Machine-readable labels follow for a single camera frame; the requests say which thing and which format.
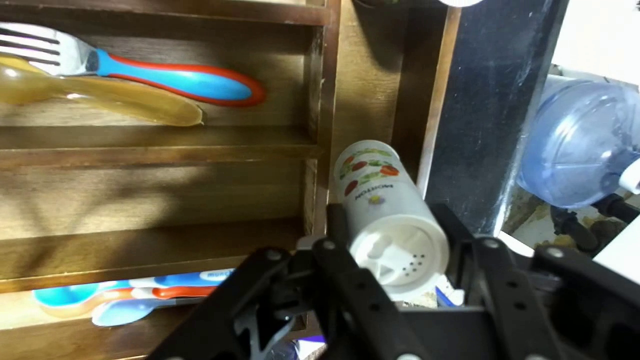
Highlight translucent yellow spoon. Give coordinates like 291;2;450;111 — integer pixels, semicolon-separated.
0;56;209;128

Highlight blue white packet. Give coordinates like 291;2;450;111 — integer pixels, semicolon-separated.
429;282;468;311

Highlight fork with blue red handle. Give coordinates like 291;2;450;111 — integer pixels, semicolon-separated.
0;21;268;111

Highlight light blue spoon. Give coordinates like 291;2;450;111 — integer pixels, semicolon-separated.
88;296;202;330

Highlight white paper sheet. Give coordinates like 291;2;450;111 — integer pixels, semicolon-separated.
590;215;640;270

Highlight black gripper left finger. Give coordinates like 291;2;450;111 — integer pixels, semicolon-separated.
148;201;429;360

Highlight clear blue water jug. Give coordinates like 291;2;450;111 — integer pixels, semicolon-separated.
516;78;640;209

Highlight blue spoon with orange handle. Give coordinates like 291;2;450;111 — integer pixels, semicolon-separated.
32;268;236;320

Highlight wooden cutlery tray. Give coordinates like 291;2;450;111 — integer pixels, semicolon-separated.
0;0;465;360

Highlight white shaker with vegetable print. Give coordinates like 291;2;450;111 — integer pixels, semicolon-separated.
329;137;452;296

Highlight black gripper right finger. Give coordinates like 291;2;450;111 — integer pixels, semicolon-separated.
433;204;640;360

